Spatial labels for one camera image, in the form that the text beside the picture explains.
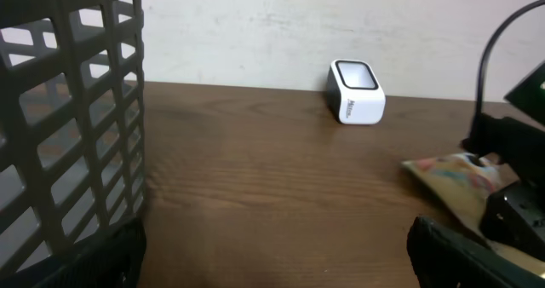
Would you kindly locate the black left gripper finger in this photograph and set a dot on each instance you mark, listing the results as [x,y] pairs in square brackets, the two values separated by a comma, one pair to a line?
[111,258]

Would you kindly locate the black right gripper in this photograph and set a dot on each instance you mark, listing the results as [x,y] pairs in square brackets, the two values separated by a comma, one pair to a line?
[440,257]

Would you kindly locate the white snack bag blue edges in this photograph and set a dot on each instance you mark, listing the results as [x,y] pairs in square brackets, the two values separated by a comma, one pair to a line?
[464,187]

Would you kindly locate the grey plastic basket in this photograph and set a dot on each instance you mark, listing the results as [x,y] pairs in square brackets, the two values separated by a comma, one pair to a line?
[72,129]

